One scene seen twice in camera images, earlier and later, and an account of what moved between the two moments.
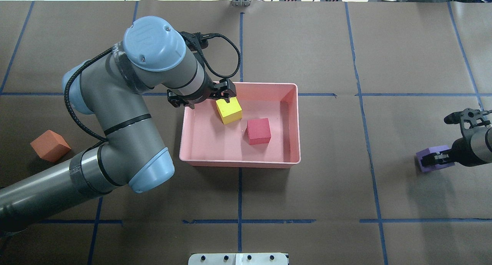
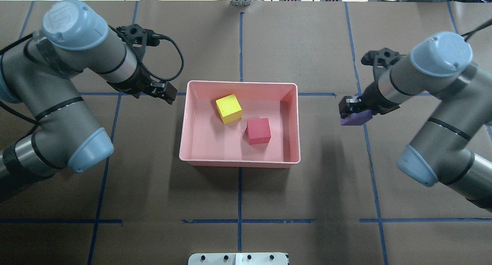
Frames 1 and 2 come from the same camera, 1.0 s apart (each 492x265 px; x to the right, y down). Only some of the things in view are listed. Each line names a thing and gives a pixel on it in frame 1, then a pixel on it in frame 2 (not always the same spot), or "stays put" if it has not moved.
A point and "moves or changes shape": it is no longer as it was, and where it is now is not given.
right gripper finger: x=438 y=158 → x=348 y=105
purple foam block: x=433 y=167 moves or changes shape
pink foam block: x=258 y=131 stays put
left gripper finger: x=225 y=89 → x=162 y=90
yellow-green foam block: x=230 y=112 stays put
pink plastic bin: x=206 y=142 stays put
